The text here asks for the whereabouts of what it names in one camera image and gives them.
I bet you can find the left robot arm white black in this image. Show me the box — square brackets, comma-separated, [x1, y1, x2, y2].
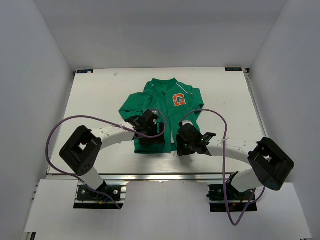
[59, 109, 167, 200]

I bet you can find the blue label sticker right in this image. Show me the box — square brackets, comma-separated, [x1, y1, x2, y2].
[224, 67, 243, 72]

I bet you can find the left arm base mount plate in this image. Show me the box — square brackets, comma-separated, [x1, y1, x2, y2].
[73, 181, 128, 210]

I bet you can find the blue label sticker left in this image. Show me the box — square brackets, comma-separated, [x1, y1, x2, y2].
[76, 69, 94, 74]

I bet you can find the aluminium table front rail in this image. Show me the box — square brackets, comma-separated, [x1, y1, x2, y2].
[47, 172, 238, 183]

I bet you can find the blue label sticker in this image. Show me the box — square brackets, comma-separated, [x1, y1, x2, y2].
[76, 69, 94, 74]
[224, 67, 243, 72]

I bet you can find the green jacket with white lining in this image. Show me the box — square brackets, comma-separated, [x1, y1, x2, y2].
[119, 78, 204, 154]

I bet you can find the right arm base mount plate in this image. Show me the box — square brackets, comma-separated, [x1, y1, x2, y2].
[206, 172, 253, 213]

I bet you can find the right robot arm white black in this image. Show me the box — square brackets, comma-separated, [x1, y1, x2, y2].
[176, 123, 295, 200]

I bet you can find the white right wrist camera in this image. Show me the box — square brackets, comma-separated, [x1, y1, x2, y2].
[178, 120, 193, 127]

